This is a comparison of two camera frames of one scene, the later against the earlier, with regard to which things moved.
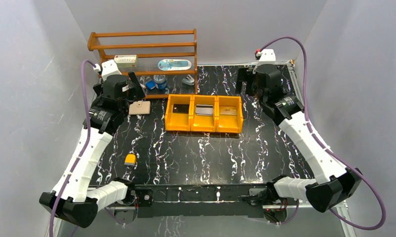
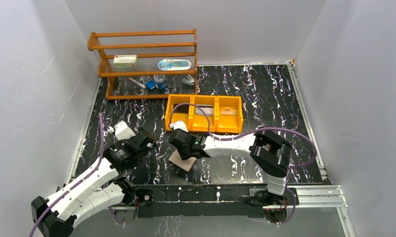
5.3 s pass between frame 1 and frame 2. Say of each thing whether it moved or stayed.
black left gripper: moved
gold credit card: stayed
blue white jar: stayed
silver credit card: stayed
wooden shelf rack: stayed
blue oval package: stayed
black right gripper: moved
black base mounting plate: stayed
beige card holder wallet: moved
